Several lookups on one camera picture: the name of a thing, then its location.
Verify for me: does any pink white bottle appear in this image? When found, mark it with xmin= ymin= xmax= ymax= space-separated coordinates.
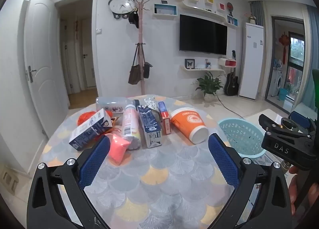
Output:
xmin=122 ymin=104 xmax=142 ymax=151

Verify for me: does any curved white wall shelf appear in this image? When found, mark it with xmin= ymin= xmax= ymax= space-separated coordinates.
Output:
xmin=182 ymin=0 xmax=226 ymax=23

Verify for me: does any black cap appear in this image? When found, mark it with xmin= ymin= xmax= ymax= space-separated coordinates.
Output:
xmin=128 ymin=11 xmax=139 ymax=29

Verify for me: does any brown handbag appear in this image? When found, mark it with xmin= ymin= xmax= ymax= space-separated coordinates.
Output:
xmin=128 ymin=43 xmax=142 ymax=85

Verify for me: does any white hallway door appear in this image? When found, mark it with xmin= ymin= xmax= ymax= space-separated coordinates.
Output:
xmin=82 ymin=17 xmax=97 ymax=88

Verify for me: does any orange paper cup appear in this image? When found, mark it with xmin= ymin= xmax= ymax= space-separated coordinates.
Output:
xmin=170 ymin=107 xmax=209 ymax=145

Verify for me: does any black handbag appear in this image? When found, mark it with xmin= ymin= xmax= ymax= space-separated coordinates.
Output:
xmin=143 ymin=43 xmax=153 ymax=79

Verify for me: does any red cardboard box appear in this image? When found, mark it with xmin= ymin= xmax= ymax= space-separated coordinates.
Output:
xmin=158 ymin=101 xmax=172 ymax=135

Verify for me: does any blue white milk carton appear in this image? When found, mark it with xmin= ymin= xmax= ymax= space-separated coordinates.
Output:
xmin=69 ymin=109 xmax=113 ymax=151

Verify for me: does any white room door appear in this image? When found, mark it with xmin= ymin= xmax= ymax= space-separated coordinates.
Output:
xmin=24 ymin=0 xmax=70 ymax=140

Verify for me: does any black floor cable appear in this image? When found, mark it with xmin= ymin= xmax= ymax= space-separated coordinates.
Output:
xmin=216 ymin=94 xmax=247 ymax=120

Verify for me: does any pink plastic packet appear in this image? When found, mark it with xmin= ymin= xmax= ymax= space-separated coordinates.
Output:
xmin=106 ymin=133 xmax=131 ymax=166

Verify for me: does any teal tissue pack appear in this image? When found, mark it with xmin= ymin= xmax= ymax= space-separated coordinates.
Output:
xmin=96 ymin=96 xmax=131 ymax=114

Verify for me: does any blue box wall shelf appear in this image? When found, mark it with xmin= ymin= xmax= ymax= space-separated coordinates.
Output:
xmin=153 ymin=4 xmax=177 ymax=17

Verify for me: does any teal plastic basket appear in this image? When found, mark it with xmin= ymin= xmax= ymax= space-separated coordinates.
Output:
xmin=218 ymin=118 xmax=267 ymax=158

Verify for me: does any person's right hand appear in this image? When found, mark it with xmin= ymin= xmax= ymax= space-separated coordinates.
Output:
xmin=288 ymin=165 xmax=306 ymax=216

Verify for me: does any white washing machine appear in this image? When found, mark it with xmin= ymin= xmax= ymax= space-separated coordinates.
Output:
xmin=270 ymin=68 xmax=285 ymax=97

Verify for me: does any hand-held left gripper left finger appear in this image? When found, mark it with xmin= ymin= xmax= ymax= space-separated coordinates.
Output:
xmin=26 ymin=135 xmax=111 ymax=229

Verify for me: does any low white wall shelf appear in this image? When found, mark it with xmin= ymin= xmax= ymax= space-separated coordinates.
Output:
xmin=181 ymin=65 xmax=226 ymax=76

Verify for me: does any scale-patterned tablecloth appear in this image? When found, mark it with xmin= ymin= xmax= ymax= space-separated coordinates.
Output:
xmin=41 ymin=94 xmax=252 ymax=229

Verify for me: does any panda wall clock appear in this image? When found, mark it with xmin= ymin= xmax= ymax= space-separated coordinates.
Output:
xmin=108 ymin=0 xmax=136 ymax=20

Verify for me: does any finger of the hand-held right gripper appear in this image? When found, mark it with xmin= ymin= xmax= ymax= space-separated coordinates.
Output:
xmin=258 ymin=114 xmax=306 ymax=135
xmin=290 ymin=111 xmax=315 ymax=130

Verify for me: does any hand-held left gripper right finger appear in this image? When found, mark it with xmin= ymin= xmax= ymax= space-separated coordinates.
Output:
xmin=208 ymin=133 xmax=299 ymax=229

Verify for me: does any flower decoration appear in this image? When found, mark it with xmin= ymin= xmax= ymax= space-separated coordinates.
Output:
xmin=245 ymin=12 xmax=257 ymax=25

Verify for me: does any glass balcony door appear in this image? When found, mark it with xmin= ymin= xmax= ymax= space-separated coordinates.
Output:
xmin=265 ymin=15 xmax=306 ymax=112

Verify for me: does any potted green plant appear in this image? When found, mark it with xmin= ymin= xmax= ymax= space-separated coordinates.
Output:
xmin=192 ymin=72 xmax=224 ymax=102

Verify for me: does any orange mesh bag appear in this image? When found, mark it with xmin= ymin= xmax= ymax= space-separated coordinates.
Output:
xmin=77 ymin=111 xmax=96 ymax=127

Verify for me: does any red white box shelf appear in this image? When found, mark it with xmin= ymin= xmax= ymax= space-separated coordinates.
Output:
xmin=218 ymin=57 xmax=237 ymax=68

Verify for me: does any pink coat rack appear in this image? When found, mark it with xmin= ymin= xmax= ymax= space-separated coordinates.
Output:
xmin=132 ymin=0 xmax=156 ymax=96

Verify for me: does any dotted white paper carton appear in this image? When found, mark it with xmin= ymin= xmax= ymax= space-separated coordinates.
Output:
xmin=143 ymin=95 xmax=160 ymax=110

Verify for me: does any dark blue milk carton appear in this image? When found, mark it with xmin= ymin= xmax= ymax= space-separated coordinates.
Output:
xmin=137 ymin=105 xmax=163 ymax=149

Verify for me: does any black wall television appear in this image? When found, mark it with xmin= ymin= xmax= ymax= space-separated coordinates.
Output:
xmin=179 ymin=14 xmax=228 ymax=55

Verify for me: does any black guitar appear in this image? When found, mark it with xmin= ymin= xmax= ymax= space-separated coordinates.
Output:
xmin=224 ymin=67 xmax=240 ymax=96

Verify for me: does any grey blue curtain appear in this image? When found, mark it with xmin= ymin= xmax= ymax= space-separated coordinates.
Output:
xmin=303 ymin=4 xmax=319 ymax=105

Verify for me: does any white refrigerator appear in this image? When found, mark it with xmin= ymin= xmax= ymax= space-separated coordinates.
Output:
xmin=239 ymin=22 xmax=264 ymax=100

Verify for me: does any wall vent grille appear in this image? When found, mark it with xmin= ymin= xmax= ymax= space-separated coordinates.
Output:
xmin=1 ymin=172 xmax=19 ymax=192

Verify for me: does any red knot ornament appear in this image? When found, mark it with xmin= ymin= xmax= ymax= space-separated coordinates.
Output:
xmin=279 ymin=33 xmax=291 ymax=63

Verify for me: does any silver door handle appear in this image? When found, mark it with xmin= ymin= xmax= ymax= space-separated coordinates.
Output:
xmin=25 ymin=65 xmax=37 ymax=83

